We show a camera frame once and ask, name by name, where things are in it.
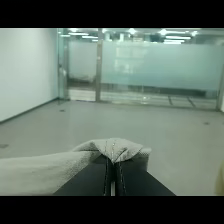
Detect beige garment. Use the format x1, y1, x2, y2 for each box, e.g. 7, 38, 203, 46
0, 137, 153, 197

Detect glass partition wall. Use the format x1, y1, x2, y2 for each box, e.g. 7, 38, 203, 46
56, 28, 224, 112

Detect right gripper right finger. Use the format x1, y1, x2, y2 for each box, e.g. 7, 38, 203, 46
114, 156, 176, 197

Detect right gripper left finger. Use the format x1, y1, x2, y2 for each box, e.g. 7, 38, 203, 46
53, 153, 113, 197

